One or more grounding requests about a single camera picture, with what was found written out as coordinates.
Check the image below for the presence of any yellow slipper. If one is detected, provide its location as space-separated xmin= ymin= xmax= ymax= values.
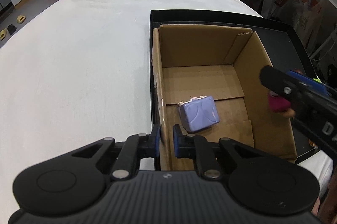
xmin=17 ymin=15 xmax=26 ymax=24

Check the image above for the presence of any black shallow tray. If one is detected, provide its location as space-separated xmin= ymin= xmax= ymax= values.
xmin=149 ymin=9 xmax=325 ymax=171

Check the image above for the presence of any pink figurine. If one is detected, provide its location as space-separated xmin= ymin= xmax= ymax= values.
xmin=268 ymin=91 xmax=295 ymax=118

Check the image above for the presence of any brown cardboard box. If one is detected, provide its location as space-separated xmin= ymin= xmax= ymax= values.
xmin=151 ymin=25 xmax=297 ymax=170

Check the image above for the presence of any black slipper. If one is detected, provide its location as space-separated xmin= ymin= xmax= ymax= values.
xmin=7 ymin=24 xmax=17 ymax=36

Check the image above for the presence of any white plastic shopping bag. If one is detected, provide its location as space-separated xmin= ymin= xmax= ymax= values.
xmin=293 ymin=0 xmax=327 ymax=51

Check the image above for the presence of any white towel cloth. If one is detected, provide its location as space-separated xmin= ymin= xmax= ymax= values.
xmin=0 ymin=0 xmax=335 ymax=219

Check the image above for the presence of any purple toy suitcase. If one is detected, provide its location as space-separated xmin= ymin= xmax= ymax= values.
xmin=178 ymin=96 xmax=220 ymax=132

